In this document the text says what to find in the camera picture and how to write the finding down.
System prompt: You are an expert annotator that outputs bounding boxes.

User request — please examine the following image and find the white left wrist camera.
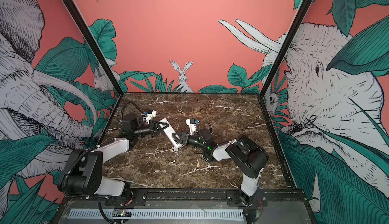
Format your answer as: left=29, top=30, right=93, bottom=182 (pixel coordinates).
left=144, top=110, right=157, bottom=124

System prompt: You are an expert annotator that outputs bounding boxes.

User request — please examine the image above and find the white remote control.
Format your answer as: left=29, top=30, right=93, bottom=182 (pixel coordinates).
left=160, top=118, right=182, bottom=151

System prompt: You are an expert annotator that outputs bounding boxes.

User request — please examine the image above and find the black left corner frame post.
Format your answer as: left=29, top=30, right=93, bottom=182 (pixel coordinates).
left=50, top=0, right=124, bottom=96

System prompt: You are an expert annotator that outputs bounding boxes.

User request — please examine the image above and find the white ventilation grille strip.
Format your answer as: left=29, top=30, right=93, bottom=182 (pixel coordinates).
left=66, top=208, right=245, bottom=221

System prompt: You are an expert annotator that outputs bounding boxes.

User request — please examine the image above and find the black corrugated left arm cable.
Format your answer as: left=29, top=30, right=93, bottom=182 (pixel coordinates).
left=60, top=146, right=101, bottom=196

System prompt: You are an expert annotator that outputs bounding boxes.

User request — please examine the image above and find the black corner frame post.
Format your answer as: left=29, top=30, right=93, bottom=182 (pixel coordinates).
left=259, top=0, right=323, bottom=97
left=50, top=0, right=124, bottom=96

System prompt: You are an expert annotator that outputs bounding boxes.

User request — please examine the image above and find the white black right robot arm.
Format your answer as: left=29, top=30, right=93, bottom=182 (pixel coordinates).
left=172, top=129, right=269, bottom=198

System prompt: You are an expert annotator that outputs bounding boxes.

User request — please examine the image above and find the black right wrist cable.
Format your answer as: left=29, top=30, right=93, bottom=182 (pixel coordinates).
left=194, top=120, right=219, bottom=163

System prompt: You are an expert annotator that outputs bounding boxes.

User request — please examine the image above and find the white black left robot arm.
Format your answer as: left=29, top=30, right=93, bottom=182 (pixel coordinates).
left=57, top=110, right=158, bottom=197

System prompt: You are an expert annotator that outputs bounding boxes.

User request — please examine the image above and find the black right corner frame post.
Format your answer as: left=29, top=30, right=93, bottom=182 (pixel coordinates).
left=259, top=0, right=323, bottom=97

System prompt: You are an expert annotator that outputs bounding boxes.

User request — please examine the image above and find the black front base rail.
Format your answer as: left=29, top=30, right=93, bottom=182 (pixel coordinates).
left=131, top=188, right=308, bottom=208

